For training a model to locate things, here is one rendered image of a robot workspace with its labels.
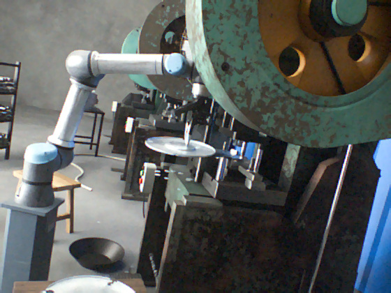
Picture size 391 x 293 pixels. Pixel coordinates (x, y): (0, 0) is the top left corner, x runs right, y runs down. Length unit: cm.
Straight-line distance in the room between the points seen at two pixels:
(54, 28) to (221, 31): 722
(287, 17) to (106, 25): 706
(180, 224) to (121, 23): 704
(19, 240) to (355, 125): 130
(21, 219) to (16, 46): 683
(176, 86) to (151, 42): 39
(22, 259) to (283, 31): 129
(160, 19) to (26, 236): 184
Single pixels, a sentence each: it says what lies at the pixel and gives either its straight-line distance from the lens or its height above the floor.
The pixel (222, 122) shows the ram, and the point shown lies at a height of 91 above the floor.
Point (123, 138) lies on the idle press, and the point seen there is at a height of 20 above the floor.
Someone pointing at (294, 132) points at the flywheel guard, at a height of 96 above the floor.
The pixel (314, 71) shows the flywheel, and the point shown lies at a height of 116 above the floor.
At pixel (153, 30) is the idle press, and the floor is 139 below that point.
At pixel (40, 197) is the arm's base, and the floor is 49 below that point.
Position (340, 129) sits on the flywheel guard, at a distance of 118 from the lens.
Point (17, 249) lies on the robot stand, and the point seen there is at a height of 27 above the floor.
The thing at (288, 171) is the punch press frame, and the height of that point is 77.
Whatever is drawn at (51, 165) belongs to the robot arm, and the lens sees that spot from 150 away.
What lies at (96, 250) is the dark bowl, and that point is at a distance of 216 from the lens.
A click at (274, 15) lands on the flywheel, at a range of 113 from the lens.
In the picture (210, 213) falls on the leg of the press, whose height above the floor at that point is 60.
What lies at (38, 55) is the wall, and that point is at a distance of 811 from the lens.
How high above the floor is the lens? 102
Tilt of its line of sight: 9 degrees down
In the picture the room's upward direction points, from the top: 12 degrees clockwise
